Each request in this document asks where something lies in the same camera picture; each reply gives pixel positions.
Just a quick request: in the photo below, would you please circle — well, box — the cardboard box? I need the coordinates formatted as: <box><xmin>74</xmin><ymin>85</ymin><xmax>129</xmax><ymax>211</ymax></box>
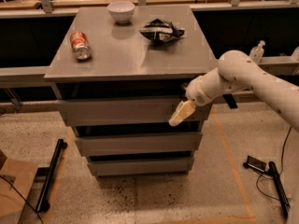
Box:
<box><xmin>0</xmin><ymin>150</ymin><xmax>37</xmax><ymax>224</ymax></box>

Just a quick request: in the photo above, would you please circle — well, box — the black left floor bar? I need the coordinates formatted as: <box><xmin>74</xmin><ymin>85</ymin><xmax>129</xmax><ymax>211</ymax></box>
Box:
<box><xmin>36</xmin><ymin>139</ymin><xmax>67</xmax><ymax>213</ymax></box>

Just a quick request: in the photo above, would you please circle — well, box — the black device on floor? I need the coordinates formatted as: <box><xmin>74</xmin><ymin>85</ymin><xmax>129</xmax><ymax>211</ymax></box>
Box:
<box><xmin>243</xmin><ymin>156</ymin><xmax>269</xmax><ymax>175</ymax></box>

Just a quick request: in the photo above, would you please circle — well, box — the grey metal rail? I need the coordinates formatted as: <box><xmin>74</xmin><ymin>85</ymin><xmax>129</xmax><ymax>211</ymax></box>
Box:
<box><xmin>0</xmin><ymin>56</ymin><xmax>299</xmax><ymax>89</ymax></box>

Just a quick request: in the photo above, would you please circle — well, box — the black floor cable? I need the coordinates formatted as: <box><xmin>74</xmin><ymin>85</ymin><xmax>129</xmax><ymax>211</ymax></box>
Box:
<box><xmin>255</xmin><ymin>126</ymin><xmax>293</xmax><ymax>203</ymax></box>

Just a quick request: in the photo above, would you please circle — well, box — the white ceramic bowl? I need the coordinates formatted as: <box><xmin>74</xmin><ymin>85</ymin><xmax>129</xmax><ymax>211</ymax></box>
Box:
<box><xmin>107</xmin><ymin>1</ymin><xmax>135</xmax><ymax>24</ymax></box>

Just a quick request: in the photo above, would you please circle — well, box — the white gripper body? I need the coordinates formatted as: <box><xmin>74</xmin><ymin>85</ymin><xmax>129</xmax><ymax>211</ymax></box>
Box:
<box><xmin>185</xmin><ymin>76</ymin><xmax>214</xmax><ymax>106</ymax></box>

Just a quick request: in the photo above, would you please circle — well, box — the black floor bar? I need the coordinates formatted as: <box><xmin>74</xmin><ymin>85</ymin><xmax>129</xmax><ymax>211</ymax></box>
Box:
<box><xmin>36</xmin><ymin>139</ymin><xmax>67</xmax><ymax>213</ymax></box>
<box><xmin>268</xmin><ymin>161</ymin><xmax>290</xmax><ymax>218</ymax></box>

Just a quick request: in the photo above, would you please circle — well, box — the grey top drawer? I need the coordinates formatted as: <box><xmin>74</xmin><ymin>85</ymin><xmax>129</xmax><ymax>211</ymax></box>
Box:
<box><xmin>56</xmin><ymin>95</ymin><xmax>213</xmax><ymax>128</ymax></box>

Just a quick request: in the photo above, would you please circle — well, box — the black cable on box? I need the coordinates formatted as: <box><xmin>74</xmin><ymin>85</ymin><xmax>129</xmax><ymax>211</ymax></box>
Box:
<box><xmin>0</xmin><ymin>175</ymin><xmax>45</xmax><ymax>224</ymax></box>

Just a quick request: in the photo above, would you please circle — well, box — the grey bottom drawer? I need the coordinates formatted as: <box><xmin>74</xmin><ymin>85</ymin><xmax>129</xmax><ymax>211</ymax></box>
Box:
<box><xmin>88</xmin><ymin>157</ymin><xmax>194</xmax><ymax>176</ymax></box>

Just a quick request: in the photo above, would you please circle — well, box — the grey drawer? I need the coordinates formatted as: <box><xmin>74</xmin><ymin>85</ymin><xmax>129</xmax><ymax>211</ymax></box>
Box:
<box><xmin>75</xmin><ymin>132</ymin><xmax>202</xmax><ymax>157</ymax></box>
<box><xmin>88</xmin><ymin>157</ymin><xmax>194</xmax><ymax>176</ymax></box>
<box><xmin>56</xmin><ymin>95</ymin><xmax>213</xmax><ymax>128</ymax></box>

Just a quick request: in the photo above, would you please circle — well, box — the black crumpled chip bag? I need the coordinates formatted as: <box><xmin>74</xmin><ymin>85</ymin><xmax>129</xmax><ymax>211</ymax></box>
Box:
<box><xmin>139</xmin><ymin>19</ymin><xmax>185</xmax><ymax>43</ymax></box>

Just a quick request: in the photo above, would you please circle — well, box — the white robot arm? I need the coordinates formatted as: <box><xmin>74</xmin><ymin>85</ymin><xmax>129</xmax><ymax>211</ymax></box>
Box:
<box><xmin>169</xmin><ymin>50</ymin><xmax>299</xmax><ymax>132</ymax></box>

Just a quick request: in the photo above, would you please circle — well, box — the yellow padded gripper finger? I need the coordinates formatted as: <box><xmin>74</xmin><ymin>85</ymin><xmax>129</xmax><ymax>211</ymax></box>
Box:
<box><xmin>168</xmin><ymin>101</ymin><xmax>196</xmax><ymax>127</ymax></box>

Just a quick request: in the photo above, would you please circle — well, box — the grey middle drawer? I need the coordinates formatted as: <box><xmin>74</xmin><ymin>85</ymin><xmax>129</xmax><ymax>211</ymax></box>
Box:
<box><xmin>75</xmin><ymin>132</ymin><xmax>202</xmax><ymax>157</ymax></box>

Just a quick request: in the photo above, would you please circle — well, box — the grey drawer cabinet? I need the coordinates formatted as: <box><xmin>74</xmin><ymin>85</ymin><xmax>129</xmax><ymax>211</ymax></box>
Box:
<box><xmin>45</xmin><ymin>6</ymin><xmax>216</xmax><ymax>163</ymax></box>

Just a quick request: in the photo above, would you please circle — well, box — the clear sanitizer bottle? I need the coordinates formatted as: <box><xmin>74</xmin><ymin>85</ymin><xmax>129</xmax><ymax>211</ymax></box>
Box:
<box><xmin>249</xmin><ymin>40</ymin><xmax>265</xmax><ymax>63</ymax></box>

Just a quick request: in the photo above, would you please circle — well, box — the black right floor bar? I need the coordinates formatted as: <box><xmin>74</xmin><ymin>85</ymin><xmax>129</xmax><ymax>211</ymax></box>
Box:
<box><xmin>268</xmin><ymin>161</ymin><xmax>290</xmax><ymax>218</ymax></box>

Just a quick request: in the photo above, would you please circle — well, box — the red soda can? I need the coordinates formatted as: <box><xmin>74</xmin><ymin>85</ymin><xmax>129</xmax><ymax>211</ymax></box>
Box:
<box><xmin>69</xmin><ymin>31</ymin><xmax>92</xmax><ymax>61</ymax></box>

